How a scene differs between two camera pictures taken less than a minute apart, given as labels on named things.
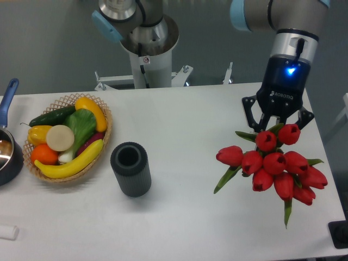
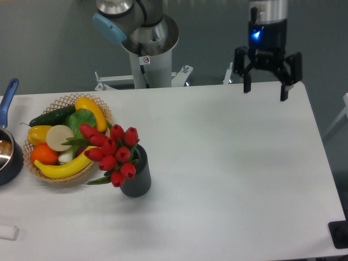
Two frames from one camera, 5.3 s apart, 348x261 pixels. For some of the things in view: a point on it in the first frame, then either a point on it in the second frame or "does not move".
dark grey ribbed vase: [130, 161] does not move
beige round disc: [60, 137] does not move
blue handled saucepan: [12, 161] does not move
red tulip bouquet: [291, 175] to [113, 153]
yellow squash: [85, 103] does not move
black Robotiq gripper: [282, 92] to [267, 47]
